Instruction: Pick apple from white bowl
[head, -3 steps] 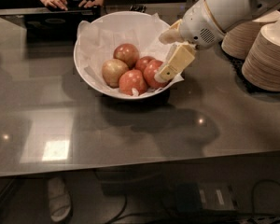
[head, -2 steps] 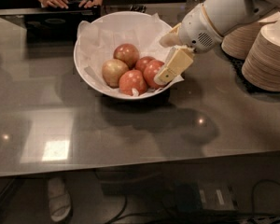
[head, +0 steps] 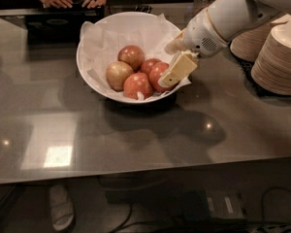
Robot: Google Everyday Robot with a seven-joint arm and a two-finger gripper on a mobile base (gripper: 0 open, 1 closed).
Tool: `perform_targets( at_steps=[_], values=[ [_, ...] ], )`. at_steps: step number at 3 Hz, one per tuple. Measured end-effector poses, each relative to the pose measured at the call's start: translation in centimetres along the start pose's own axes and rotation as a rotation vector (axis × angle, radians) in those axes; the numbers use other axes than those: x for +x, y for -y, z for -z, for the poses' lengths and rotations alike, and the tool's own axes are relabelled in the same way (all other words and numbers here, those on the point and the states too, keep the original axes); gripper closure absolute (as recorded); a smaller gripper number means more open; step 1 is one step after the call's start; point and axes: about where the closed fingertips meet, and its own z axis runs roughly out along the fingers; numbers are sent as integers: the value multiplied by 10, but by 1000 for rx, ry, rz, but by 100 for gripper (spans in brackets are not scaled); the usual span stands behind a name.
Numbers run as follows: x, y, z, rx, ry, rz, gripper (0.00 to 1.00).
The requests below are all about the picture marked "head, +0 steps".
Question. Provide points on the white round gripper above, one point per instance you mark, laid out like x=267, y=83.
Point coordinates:
x=201, y=36

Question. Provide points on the red apple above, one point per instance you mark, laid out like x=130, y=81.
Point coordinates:
x=133, y=56
x=137, y=87
x=156, y=73

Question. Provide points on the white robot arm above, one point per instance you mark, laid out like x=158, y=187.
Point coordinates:
x=233, y=17

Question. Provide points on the red apple middle hidden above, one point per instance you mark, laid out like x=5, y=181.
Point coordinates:
x=148, y=65

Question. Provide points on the red apple back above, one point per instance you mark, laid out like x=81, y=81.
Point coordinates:
x=133, y=56

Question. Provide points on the white bowl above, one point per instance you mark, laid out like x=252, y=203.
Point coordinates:
x=87, y=72

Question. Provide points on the yellowish apple left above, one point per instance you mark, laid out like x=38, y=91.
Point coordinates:
x=116, y=74

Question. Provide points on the person's left hand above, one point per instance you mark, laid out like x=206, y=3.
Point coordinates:
x=90, y=4

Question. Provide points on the person's right hand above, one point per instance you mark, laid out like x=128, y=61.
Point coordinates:
x=58, y=4

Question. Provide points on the back paper plate stack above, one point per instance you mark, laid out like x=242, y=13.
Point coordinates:
x=248, y=45

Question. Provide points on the paper plate stack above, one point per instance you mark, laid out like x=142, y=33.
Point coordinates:
x=248, y=45
x=272, y=68

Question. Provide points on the black tray mat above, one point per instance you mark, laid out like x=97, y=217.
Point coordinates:
x=260, y=91

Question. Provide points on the white paper liner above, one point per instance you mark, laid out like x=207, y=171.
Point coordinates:
x=100, y=42

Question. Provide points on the front paper plate stack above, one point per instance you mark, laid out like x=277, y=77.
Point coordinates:
x=272, y=68

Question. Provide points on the black laptop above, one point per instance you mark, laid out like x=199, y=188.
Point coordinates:
x=55, y=25

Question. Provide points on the dark box under table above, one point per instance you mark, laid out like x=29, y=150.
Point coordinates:
x=217, y=206

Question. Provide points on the white slipper under table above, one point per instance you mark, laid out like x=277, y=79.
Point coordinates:
x=61, y=208

